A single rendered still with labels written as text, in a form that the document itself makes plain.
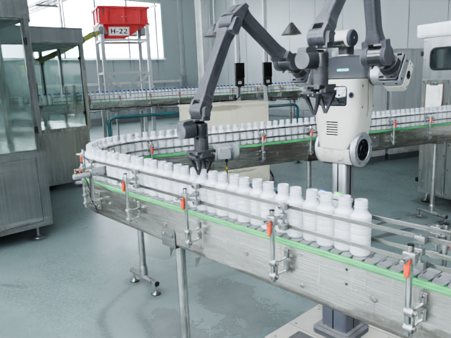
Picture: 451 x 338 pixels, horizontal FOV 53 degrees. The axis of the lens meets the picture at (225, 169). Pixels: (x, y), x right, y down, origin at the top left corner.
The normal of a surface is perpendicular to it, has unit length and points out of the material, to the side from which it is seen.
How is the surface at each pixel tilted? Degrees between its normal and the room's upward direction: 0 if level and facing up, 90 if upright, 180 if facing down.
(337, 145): 90
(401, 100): 90
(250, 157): 90
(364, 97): 90
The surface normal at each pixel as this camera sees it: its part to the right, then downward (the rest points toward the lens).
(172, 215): -0.74, 0.17
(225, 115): 0.41, 0.17
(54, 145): 0.68, 0.12
